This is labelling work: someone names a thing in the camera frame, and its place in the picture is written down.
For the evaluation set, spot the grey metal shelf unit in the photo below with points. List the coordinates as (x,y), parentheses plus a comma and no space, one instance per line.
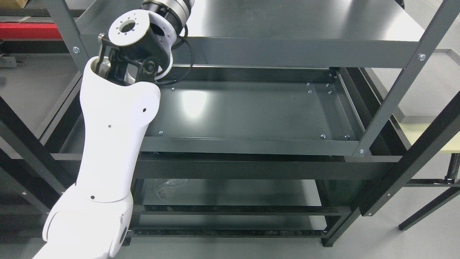
(273,106)

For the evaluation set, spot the black metal shelf rack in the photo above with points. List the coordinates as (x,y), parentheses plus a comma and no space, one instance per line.
(41,134)

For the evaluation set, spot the red bar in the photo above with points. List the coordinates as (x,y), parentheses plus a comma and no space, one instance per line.
(28,30)

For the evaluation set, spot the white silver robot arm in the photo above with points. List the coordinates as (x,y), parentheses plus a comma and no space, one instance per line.
(120,97)

